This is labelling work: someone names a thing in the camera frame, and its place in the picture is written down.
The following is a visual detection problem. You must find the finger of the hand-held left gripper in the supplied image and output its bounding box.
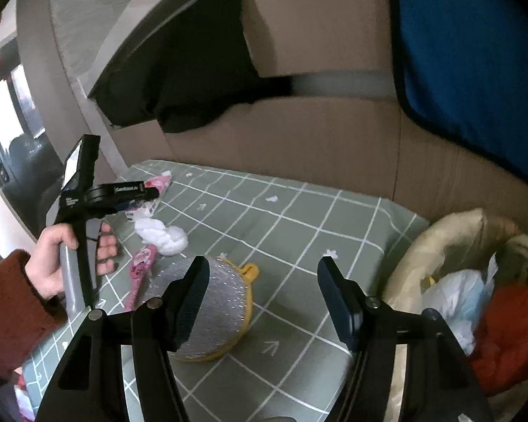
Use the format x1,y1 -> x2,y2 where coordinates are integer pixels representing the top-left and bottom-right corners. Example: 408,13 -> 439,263
114,182 -> 160,212

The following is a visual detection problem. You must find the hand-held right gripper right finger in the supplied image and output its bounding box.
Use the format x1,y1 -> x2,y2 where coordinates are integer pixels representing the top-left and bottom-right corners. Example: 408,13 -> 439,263
317,255 -> 496,422

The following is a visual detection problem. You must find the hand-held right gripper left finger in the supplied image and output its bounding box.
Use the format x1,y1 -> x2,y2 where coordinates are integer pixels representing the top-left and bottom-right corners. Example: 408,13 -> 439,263
35,255 -> 212,422

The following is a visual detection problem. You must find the silver packet with yellow edge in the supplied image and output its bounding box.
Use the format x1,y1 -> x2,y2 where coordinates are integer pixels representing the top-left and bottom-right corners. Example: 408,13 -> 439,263
141,255 -> 260,363

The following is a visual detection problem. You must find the bin with beige liner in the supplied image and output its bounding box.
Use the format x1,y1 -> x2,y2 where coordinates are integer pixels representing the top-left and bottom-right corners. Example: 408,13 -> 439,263
385,209 -> 528,422

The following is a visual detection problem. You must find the red plastic bag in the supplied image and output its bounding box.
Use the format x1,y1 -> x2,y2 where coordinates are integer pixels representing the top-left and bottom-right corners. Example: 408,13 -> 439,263
471,283 -> 528,398

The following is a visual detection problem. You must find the person's left forearm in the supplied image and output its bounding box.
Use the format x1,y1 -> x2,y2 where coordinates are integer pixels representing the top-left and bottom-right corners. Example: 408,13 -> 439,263
0,250 -> 67,381

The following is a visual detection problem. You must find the person's left hand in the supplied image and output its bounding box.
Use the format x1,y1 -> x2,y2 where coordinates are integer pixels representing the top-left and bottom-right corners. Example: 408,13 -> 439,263
25,223 -> 119,300

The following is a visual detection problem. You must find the pink and white wrapper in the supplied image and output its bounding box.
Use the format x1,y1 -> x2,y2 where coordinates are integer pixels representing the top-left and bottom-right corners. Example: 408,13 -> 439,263
125,175 -> 173,220

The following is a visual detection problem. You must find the crumpled white tissue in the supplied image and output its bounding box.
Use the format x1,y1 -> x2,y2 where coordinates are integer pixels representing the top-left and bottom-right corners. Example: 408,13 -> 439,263
134,217 -> 190,256

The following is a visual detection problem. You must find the long pink wrapper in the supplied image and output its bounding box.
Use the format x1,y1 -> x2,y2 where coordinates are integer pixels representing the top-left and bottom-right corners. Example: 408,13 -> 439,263
124,246 -> 159,311

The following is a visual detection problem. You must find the green grid tablecloth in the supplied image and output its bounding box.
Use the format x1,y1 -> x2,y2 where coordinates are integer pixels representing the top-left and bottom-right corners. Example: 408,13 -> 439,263
18,158 -> 432,422

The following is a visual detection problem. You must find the window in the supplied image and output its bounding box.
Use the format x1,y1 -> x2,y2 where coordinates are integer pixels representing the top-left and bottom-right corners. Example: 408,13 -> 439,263
0,64 -> 49,185

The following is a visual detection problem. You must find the black cloth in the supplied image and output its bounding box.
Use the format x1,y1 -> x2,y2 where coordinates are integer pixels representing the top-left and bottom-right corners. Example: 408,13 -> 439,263
88,9 -> 295,135

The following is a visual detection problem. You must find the cardboard box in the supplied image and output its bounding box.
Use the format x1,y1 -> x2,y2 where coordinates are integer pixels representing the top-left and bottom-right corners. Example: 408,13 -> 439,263
110,0 -> 528,229

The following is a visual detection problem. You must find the blue cushion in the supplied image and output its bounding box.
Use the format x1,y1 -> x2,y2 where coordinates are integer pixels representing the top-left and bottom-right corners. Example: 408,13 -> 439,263
385,0 -> 528,194

